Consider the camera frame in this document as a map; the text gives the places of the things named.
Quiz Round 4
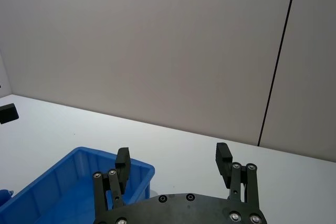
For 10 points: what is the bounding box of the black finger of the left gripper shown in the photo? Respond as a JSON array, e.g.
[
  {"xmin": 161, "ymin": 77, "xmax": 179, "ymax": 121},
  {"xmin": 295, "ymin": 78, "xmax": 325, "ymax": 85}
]
[{"xmin": 0, "ymin": 103, "xmax": 19, "ymax": 125}]

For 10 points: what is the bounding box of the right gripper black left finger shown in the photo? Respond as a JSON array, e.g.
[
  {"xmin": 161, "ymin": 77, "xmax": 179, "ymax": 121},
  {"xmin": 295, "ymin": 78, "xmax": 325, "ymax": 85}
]
[{"xmin": 92, "ymin": 147, "xmax": 132, "ymax": 216}]

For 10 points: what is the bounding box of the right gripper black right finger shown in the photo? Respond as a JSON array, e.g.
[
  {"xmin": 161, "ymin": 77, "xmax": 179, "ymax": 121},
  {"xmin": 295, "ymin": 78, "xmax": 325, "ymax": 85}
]
[{"xmin": 215, "ymin": 142, "xmax": 261, "ymax": 209}]

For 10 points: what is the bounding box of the blue plastic bin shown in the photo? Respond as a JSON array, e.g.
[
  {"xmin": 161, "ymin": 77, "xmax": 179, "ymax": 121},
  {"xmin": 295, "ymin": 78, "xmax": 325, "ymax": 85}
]
[{"xmin": 0, "ymin": 146, "xmax": 155, "ymax": 224}]

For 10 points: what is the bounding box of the small blue plastic object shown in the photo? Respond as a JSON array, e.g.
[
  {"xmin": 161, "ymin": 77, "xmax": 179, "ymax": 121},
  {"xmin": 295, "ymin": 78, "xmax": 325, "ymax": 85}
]
[{"xmin": 0, "ymin": 189, "xmax": 14, "ymax": 207}]

